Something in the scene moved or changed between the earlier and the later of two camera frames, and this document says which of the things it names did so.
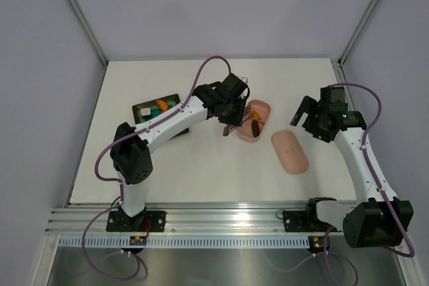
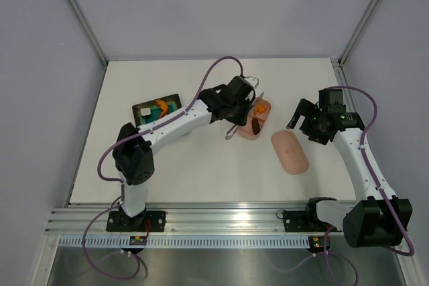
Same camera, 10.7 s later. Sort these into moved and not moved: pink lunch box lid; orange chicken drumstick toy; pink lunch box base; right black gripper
Moved: orange chicken drumstick toy
Not moved: right black gripper; pink lunch box lid; pink lunch box base
